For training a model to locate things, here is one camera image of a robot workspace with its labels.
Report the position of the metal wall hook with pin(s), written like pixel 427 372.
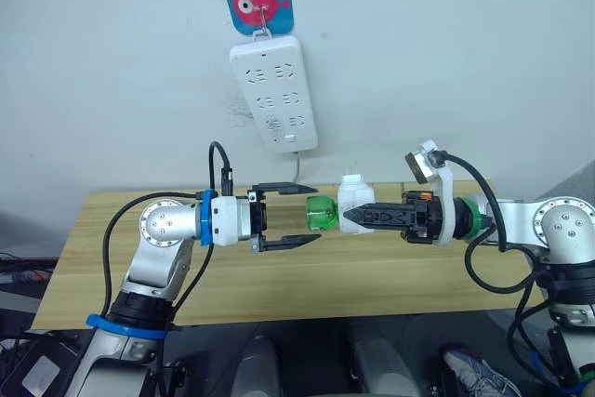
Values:
pixel 263 20

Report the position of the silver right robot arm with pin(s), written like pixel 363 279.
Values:
pixel 562 225

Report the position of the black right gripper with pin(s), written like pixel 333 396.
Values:
pixel 420 221

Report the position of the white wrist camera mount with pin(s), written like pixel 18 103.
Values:
pixel 445 183
pixel 228 222

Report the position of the black box with white label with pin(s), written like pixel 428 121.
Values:
pixel 42 371

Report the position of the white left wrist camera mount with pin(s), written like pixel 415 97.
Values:
pixel 228 222

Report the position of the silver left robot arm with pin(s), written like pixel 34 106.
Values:
pixel 162 225

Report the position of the white power strip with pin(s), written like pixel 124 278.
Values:
pixel 274 90

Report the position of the grey rounded shape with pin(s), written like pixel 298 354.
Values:
pixel 258 369
pixel 381 364

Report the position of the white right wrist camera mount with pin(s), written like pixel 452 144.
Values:
pixel 445 183

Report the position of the grey white sneaker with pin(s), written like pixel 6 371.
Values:
pixel 483 374

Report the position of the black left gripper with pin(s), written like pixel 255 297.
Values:
pixel 259 221

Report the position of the green liquid bottle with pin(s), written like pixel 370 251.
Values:
pixel 321 213

